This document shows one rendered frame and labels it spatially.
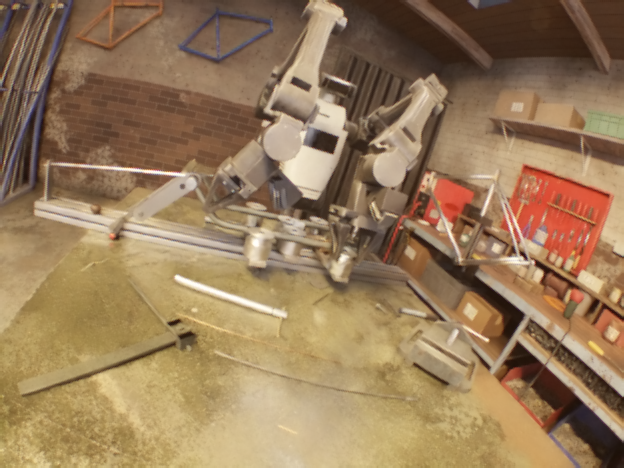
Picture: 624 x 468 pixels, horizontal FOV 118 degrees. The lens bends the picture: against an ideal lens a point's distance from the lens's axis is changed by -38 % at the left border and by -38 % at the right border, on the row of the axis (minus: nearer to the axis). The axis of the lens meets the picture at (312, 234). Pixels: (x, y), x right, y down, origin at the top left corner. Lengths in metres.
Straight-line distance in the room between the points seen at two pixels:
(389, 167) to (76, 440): 0.53
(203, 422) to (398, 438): 0.22
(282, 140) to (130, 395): 0.38
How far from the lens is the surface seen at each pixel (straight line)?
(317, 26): 0.74
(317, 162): 1.23
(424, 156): 3.57
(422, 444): 0.41
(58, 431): 0.32
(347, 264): 0.58
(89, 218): 0.66
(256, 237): 0.53
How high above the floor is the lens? 1.15
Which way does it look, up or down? 17 degrees down
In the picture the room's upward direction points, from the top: 19 degrees clockwise
